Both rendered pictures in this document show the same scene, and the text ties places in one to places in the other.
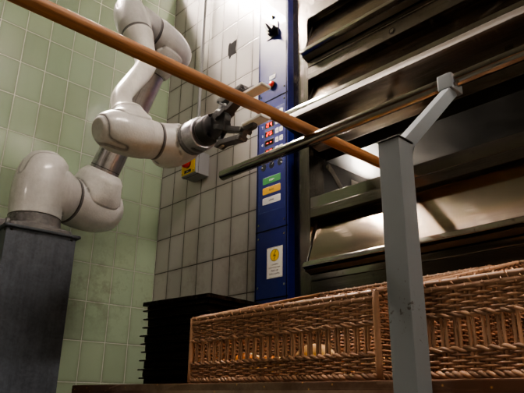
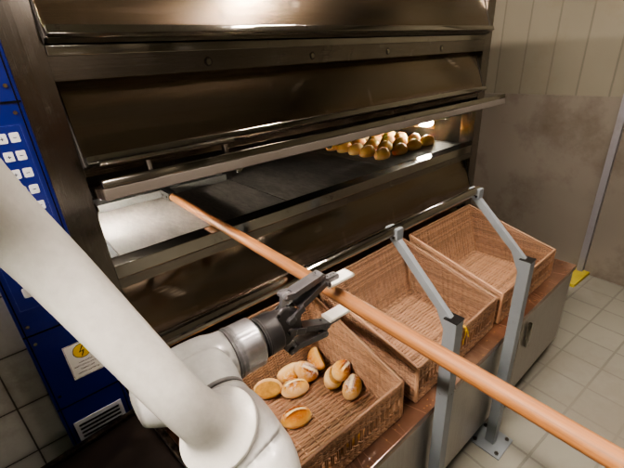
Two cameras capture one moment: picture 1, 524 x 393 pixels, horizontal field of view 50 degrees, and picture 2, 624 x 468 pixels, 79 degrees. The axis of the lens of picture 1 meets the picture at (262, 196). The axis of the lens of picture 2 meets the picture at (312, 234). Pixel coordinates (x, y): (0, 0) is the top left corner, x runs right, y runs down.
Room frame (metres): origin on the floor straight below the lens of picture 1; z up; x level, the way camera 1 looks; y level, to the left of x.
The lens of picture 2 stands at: (1.16, 0.67, 1.64)
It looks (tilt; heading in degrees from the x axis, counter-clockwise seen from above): 25 degrees down; 275
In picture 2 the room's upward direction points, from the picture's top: 4 degrees counter-clockwise
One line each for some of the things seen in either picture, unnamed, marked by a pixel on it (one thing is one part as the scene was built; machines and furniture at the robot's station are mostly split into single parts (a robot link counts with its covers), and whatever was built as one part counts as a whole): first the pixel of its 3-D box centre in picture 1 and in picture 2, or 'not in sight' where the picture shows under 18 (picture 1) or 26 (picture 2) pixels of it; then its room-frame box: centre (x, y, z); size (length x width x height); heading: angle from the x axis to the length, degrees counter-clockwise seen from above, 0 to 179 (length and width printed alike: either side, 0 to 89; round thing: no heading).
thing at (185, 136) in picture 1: (198, 135); (243, 346); (1.33, 0.17, 1.20); 0.09 x 0.06 x 0.09; 133
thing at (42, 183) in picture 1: (42, 185); not in sight; (1.64, 0.69, 1.17); 0.18 x 0.16 x 0.22; 149
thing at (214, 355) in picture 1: (341, 323); (287, 387); (1.33, -0.19, 0.72); 0.56 x 0.49 x 0.28; 42
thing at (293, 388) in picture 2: not in sight; (294, 386); (1.33, -0.29, 0.62); 0.10 x 0.07 x 0.06; 21
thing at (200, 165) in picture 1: (195, 166); not in sight; (2.16, 0.28, 1.46); 0.10 x 0.07 x 0.10; 43
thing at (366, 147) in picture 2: not in sight; (368, 140); (0.98, -1.50, 1.21); 0.61 x 0.48 x 0.06; 133
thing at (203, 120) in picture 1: (216, 126); (278, 327); (1.27, 0.12, 1.20); 0.09 x 0.07 x 0.08; 43
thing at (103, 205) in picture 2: not in sight; (149, 184); (1.97, -0.86, 1.20); 0.55 x 0.36 x 0.03; 43
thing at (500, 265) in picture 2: not in sight; (481, 255); (0.47, -1.01, 0.72); 0.56 x 0.49 x 0.28; 43
